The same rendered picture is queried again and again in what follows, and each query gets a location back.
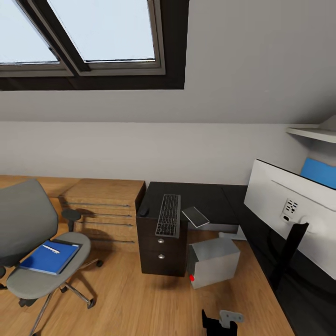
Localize notebook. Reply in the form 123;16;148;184
182;207;210;228

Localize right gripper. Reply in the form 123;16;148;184
202;309;238;336

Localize swivel chair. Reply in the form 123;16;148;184
0;179;103;336

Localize keyboard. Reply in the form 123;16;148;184
155;195;181;239

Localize folder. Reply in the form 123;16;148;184
20;240;79;275

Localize mouse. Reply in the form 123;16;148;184
140;208;149;216

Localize monitor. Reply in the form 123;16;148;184
244;159;336;301

